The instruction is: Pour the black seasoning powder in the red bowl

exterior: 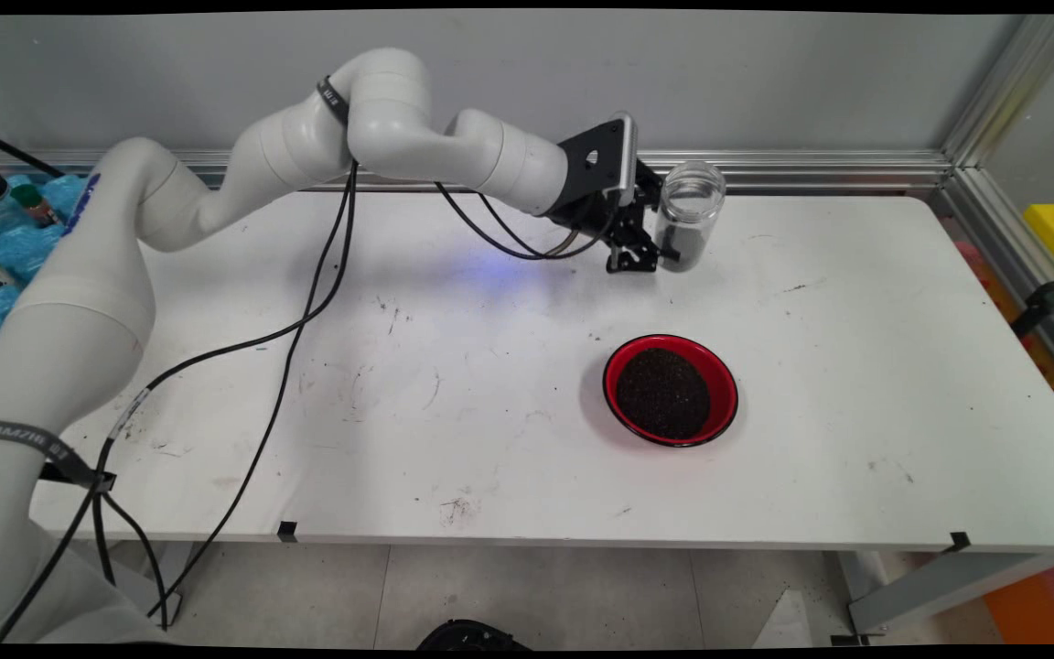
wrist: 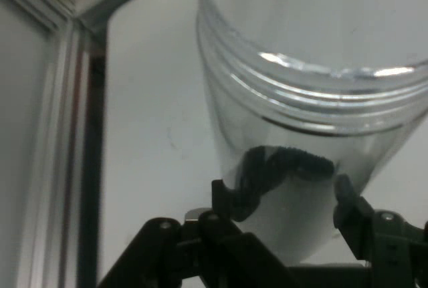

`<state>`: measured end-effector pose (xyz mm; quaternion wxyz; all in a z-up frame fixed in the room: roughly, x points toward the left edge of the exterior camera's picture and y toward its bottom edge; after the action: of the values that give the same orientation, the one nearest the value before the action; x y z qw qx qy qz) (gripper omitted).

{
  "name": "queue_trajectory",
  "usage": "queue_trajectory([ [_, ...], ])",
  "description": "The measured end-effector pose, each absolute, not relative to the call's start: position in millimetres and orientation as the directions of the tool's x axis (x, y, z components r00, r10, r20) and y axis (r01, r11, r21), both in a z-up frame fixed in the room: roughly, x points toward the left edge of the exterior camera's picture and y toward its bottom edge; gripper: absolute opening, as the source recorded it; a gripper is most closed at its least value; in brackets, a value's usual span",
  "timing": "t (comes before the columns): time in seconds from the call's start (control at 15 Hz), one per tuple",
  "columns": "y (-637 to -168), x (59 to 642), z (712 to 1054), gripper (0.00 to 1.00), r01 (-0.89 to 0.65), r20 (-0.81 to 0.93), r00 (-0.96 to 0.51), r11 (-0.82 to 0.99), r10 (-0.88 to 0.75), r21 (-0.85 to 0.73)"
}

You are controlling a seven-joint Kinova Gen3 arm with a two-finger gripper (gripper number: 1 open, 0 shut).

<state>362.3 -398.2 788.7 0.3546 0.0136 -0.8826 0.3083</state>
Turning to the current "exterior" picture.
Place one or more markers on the black stand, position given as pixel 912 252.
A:
pixel 1044 302

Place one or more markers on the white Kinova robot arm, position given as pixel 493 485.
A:
pixel 390 119

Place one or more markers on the grey table leg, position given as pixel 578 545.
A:
pixel 930 586

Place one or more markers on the upright aluminium frame post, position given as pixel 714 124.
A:
pixel 1012 82

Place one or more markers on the red bowl with black rim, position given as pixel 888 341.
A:
pixel 724 389

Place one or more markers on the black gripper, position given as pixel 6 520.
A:
pixel 600 220

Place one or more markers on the short aluminium frame rail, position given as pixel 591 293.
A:
pixel 994 238

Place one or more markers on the orange plastic box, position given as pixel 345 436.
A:
pixel 1039 604

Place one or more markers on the long aluminium frame rail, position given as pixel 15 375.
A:
pixel 811 169

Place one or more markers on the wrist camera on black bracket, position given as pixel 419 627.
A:
pixel 596 160

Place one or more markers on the black grains in jar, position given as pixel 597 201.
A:
pixel 687 249

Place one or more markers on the clear plastic jar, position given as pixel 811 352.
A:
pixel 692 206

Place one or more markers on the black grains in bowl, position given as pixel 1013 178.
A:
pixel 664 394

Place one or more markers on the black object on floor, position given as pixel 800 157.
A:
pixel 472 636

